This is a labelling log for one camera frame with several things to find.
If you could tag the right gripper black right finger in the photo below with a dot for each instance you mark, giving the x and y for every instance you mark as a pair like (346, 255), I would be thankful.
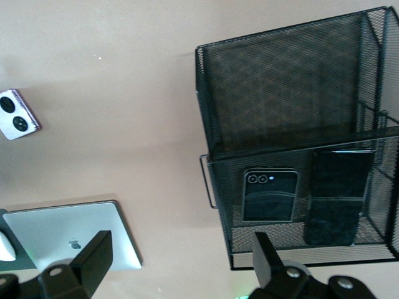
(266, 268)

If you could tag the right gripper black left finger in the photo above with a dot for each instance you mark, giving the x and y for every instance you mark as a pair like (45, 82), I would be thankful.
(90, 264)

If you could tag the small black flip phone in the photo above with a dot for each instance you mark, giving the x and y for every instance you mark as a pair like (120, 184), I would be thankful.
(269, 202)

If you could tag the tall black smartphone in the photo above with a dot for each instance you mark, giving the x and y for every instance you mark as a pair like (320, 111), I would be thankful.
(336, 187)

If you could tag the lilac flip phone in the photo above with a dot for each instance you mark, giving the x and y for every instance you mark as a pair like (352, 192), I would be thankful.
(18, 124)

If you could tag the silver laptop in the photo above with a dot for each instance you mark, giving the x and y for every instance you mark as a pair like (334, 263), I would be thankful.
(62, 224)

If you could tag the white computer mouse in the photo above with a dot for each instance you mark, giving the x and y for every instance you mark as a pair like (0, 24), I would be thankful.
(6, 246)

